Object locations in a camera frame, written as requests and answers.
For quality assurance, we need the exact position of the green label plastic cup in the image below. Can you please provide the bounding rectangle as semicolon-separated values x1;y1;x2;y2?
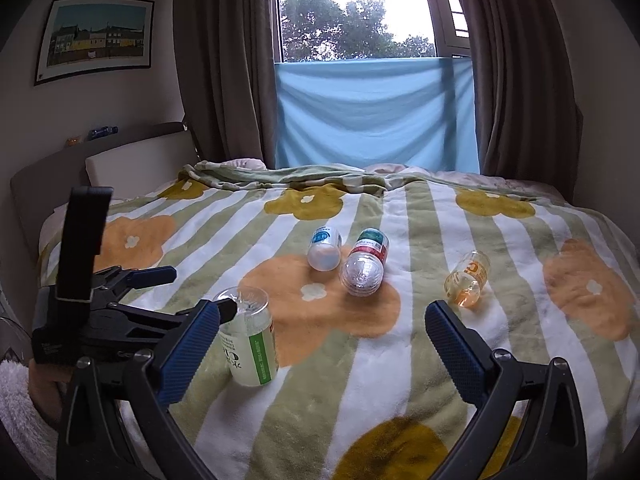
216;285;279;387

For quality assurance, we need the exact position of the white fluffy sleeve forearm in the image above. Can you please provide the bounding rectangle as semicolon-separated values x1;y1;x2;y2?
1;361;58;479

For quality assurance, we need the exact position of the blue label plastic cup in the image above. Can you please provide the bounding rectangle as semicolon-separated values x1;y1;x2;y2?
307;226;342;272

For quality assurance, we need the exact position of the red green label cup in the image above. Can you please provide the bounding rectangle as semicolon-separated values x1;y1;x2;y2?
341;228;388;297

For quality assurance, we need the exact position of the orange label small cup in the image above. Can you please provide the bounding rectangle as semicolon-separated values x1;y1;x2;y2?
444;250;490;309

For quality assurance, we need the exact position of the person left hand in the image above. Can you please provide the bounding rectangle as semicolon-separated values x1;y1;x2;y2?
28;359;73;427

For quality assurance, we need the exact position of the white pillow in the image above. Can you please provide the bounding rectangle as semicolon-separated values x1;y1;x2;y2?
85;131;198;200

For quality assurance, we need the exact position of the grey bed headboard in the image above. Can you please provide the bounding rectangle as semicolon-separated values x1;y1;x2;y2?
10;122;183;263

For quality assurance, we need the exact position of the floral striped blanket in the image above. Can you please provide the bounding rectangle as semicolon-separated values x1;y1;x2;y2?
37;159;640;480

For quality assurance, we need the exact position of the blue pen on headboard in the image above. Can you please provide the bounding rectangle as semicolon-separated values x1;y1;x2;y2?
87;126;118;142

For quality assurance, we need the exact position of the light blue window cloth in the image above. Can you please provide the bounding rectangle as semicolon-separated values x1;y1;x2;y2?
274;58;480;174

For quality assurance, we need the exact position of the framed town picture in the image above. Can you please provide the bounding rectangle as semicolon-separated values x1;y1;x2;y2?
34;0;154;86

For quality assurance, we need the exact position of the brown left curtain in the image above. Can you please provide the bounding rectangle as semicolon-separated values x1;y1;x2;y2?
172;0;281;167

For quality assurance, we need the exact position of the brown curtain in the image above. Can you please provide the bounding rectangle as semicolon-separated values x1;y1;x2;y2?
460;0;582;198
172;0;281;167

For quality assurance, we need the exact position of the brown right curtain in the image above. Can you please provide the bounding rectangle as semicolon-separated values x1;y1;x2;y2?
460;0;582;198

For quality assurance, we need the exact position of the window shutter frame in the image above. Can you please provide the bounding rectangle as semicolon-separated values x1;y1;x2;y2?
427;0;471;58

